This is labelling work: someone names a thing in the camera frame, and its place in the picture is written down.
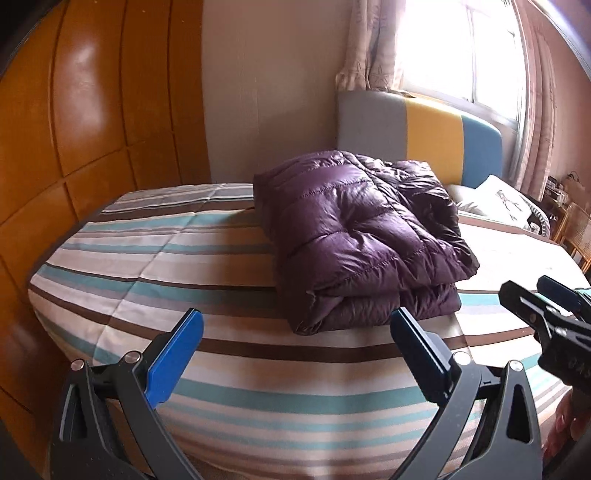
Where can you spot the purple down jacket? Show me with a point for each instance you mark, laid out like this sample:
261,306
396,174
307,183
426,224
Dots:
355,238

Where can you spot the cluttered wooden desk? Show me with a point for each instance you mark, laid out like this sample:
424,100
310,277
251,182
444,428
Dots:
560,193

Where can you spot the striped bed cover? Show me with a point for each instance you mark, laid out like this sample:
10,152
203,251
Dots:
255,399

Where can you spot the right hand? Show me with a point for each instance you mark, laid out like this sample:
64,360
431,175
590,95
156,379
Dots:
567,425

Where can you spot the wooden chair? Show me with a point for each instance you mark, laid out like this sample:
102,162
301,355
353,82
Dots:
572,231

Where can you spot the orange wooden wardrobe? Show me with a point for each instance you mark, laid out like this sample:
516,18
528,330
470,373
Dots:
101,98

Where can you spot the grey yellow blue headboard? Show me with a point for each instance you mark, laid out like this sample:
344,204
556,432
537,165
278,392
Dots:
459,147

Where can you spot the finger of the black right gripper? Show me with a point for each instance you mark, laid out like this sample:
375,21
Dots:
576,301
532,309

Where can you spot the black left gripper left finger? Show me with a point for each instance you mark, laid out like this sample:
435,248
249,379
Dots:
85,443

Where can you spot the white pillow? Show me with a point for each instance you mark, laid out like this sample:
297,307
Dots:
497,201

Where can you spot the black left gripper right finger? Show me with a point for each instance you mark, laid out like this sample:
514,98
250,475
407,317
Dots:
506,443

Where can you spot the pink patterned curtain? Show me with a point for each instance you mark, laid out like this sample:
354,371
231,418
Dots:
374,51

